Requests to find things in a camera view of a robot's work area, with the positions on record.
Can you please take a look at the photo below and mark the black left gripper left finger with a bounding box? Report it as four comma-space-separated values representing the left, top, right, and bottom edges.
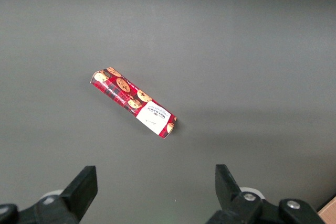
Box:
60, 165, 98, 221

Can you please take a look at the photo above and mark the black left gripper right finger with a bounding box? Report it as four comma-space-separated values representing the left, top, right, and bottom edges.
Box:
215, 164, 263, 219

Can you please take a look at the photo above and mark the red cookie box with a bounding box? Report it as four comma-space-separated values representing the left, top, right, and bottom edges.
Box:
90, 66, 177, 140

